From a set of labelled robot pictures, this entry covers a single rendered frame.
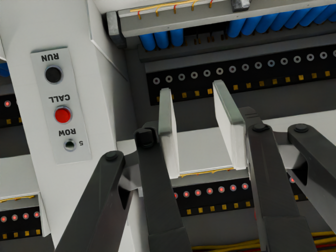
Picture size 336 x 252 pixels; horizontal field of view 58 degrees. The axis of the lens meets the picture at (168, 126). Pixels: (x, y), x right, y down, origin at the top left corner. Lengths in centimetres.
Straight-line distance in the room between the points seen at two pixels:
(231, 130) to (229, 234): 47
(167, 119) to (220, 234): 47
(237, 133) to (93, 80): 20
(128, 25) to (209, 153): 17
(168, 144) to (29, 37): 23
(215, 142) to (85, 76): 16
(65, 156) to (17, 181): 7
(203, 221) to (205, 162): 27
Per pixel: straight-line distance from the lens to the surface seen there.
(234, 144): 17
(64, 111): 34
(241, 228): 62
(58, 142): 35
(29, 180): 39
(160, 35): 41
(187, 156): 34
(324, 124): 37
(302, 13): 45
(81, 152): 35
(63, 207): 38
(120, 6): 37
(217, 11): 38
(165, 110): 18
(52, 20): 34
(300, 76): 52
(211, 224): 61
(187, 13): 37
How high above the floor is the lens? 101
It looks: 12 degrees up
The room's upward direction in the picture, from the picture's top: 171 degrees clockwise
